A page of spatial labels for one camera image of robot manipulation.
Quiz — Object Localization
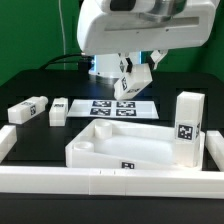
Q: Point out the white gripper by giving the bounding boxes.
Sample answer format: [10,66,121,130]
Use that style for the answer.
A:
[77,0,220,73]

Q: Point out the white desk top tray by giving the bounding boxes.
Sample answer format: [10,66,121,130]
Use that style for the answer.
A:
[65,119,205,171]

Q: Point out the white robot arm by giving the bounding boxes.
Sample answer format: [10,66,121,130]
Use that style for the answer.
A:
[77,0,220,78]

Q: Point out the white U-shaped fence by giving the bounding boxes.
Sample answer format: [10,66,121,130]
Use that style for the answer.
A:
[0,125,224,199]

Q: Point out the white marker base plate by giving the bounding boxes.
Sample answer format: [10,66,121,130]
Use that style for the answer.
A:
[68,99,159,119]

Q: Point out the black cable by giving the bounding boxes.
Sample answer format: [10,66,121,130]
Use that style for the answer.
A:
[38,53,84,70]

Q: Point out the white thin cable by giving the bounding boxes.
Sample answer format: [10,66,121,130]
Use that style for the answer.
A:
[58,0,67,70]

